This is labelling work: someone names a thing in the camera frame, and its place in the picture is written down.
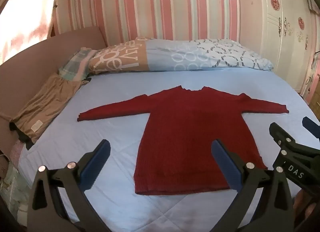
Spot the pale floral cloth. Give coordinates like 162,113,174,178
0,139,34,222

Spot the bed with light blue sheet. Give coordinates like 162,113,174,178
19,71,320,232

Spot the white ornate wardrobe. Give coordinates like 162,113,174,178
256,0,320,97

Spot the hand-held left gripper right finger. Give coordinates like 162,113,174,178
211,139,294,232

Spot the pink headboard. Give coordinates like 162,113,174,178
0,26,108,157

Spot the checked pastel pillow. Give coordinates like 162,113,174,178
58,47,99,82

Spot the sheer pink curtain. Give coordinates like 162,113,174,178
0,0,59,60

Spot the red knit sweater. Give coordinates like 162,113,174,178
77,86,290,196

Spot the tan folded cloth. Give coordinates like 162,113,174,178
11,73,89,144

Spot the blue and tan printed duvet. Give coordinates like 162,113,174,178
87,37,274,75

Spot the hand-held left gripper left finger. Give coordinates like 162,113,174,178
31,139,112,232

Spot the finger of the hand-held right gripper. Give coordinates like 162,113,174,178
269,122,300,159
302,116,320,145

